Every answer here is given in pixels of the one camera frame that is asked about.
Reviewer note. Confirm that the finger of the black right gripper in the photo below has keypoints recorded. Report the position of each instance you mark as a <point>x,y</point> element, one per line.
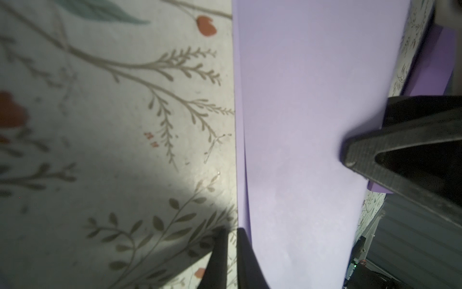
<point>358,154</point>

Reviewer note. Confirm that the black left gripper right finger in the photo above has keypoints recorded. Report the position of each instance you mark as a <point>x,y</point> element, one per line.
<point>249,272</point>

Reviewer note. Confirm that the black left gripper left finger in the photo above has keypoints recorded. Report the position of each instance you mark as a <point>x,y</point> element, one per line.
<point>215,276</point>

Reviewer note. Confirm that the dark purple paper sheet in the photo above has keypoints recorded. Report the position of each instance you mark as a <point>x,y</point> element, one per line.
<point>429,72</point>

